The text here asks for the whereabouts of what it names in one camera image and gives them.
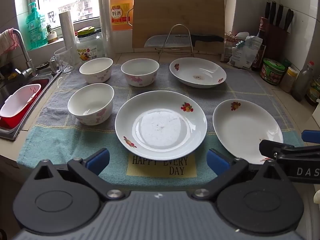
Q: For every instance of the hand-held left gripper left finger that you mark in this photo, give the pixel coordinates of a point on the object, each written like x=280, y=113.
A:
x=98, y=160

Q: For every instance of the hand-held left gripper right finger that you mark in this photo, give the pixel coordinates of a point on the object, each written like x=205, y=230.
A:
x=217, y=162

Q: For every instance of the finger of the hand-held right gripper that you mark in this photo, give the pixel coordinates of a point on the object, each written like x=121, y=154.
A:
x=270, y=147
x=311, y=136

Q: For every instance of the white plate fruit print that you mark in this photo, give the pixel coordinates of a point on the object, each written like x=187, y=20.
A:
x=246, y=127
x=160, y=125

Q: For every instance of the white bowl pink flowers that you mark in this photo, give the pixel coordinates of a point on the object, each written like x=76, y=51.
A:
x=91, y=105
x=96, y=70
x=140, y=73

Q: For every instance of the white plate with brown stain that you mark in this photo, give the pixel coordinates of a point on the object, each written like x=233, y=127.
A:
x=197, y=72

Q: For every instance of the checked grey blue cloth mat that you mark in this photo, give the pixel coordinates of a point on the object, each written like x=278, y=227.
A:
x=75, y=140

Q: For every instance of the cooking oil bottle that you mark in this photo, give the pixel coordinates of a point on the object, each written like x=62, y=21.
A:
x=313, y=92

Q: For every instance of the clear bottle red cap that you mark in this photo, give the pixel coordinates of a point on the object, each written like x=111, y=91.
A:
x=303, y=82

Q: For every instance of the spice jar yellow lid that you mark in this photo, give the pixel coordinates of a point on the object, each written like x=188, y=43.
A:
x=288, y=78

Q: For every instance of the green lidded sauce jar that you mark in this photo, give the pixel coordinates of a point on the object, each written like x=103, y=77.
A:
x=272, y=71

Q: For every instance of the small green capped jar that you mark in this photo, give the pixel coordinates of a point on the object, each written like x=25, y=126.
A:
x=287, y=63

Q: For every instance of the white and green food bag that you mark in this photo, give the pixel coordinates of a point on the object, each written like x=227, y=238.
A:
x=246, y=52

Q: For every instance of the red and white drain basket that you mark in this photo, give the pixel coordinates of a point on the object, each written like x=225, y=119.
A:
x=17, y=102

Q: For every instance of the dark red knife block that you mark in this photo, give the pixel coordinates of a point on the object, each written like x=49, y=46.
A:
x=277, y=40

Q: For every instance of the dark soy sauce bottle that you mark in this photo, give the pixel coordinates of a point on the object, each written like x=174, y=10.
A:
x=258, y=42

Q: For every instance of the clear glass mug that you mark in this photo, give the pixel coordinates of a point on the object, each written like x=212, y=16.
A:
x=62, y=61

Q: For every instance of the red and white food bag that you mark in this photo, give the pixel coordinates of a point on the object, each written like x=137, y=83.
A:
x=231, y=46

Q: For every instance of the glass jar green yellow lid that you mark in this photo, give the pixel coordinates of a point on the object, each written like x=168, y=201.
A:
x=88, y=47

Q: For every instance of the steel sink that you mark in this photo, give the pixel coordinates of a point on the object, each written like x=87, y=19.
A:
x=7, y=80

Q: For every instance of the short plastic wrap roll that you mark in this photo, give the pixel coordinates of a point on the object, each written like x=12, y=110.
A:
x=67, y=35

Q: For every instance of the metal faucet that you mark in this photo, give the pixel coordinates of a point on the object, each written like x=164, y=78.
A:
x=25, y=52

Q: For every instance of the small potted plant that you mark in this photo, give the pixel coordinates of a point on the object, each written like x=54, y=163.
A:
x=52, y=36

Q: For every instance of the tall plastic wrap roll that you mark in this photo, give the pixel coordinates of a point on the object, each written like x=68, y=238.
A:
x=106, y=25

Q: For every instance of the green dish soap bottle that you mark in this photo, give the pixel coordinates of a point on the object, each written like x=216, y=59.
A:
x=36, y=30

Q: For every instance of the orange cooking wine jug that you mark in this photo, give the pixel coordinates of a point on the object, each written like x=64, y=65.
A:
x=121, y=12

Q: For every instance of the pink cloth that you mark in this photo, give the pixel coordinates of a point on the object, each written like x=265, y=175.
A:
x=6, y=41

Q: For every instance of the wooden cutting board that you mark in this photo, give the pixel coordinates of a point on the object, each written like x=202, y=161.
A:
x=175, y=7

